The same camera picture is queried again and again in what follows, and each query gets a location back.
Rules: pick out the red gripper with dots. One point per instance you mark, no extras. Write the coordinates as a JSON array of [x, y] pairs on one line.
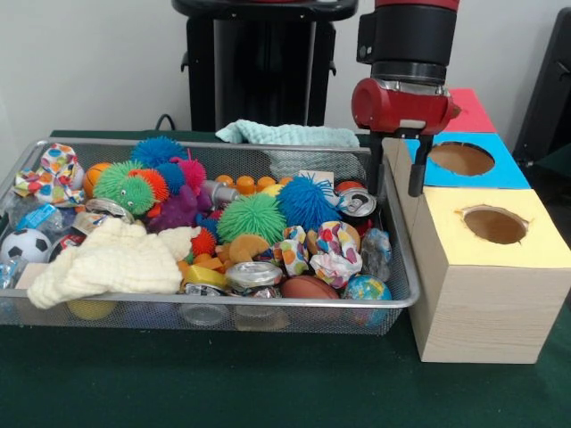
[[401, 111]]

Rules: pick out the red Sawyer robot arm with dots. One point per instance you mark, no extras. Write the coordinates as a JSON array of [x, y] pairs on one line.
[[410, 40]]

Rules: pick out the wooden box with three holes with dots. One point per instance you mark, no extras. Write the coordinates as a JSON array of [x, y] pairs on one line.
[[482, 312]]

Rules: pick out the shallow mesh bin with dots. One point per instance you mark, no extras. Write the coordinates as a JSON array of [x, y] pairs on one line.
[[312, 318]]

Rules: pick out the crushed red drink can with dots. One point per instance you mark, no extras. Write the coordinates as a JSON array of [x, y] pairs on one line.
[[357, 203]]

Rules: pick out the blue spiky rubber ball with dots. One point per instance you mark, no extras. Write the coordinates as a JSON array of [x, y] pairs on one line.
[[308, 198]]

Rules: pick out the mint green cloth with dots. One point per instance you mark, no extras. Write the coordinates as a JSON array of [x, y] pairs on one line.
[[290, 134]]

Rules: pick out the globe print ball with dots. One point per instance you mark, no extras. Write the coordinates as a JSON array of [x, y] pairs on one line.
[[366, 287]]

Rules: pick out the brown toy football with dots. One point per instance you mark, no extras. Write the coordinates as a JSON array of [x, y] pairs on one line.
[[308, 287]]

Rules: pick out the green spiky rubber ball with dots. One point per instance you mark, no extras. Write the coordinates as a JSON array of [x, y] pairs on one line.
[[252, 218]]

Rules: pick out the black stand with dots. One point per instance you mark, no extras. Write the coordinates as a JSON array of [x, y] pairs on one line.
[[548, 89]]

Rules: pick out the green fuzzy caterpillar toy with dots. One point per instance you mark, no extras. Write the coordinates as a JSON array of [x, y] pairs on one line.
[[129, 187]]

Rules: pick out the cream yellow cloth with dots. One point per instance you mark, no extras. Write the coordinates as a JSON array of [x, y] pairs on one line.
[[120, 263]]

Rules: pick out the black and white soccer ball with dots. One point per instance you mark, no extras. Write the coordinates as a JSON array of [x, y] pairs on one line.
[[24, 245]]

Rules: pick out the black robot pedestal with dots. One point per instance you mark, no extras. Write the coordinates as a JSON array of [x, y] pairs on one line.
[[267, 67]]

